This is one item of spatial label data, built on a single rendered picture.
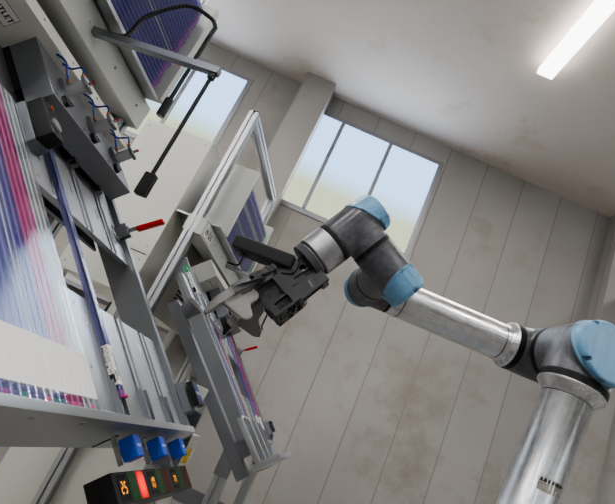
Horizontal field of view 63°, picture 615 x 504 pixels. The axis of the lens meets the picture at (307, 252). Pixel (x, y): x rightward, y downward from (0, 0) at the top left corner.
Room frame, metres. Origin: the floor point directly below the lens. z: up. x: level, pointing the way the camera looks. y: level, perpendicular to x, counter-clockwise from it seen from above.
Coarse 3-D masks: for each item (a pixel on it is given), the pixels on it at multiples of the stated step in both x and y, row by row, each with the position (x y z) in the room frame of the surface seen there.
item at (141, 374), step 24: (96, 336) 0.76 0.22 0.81; (120, 336) 0.87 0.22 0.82; (144, 336) 1.02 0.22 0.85; (96, 360) 0.73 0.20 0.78; (120, 360) 0.83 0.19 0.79; (144, 360) 0.96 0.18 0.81; (96, 384) 0.71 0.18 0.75; (144, 384) 0.91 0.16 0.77; (120, 408) 0.74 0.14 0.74; (144, 408) 0.85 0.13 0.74; (168, 408) 0.98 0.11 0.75
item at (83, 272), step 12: (48, 156) 0.81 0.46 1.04; (60, 180) 0.81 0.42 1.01; (60, 192) 0.80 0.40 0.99; (60, 204) 0.80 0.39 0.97; (72, 228) 0.79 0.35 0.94; (72, 240) 0.79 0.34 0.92; (72, 252) 0.78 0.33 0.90; (84, 264) 0.78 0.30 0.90; (84, 276) 0.78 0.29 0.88; (84, 288) 0.77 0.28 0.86; (96, 300) 0.78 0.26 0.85; (96, 312) 0.77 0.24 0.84; (96, 324) 0.77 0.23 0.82; (120, 384) 0.76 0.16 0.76; (120, 396) 0.75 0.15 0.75
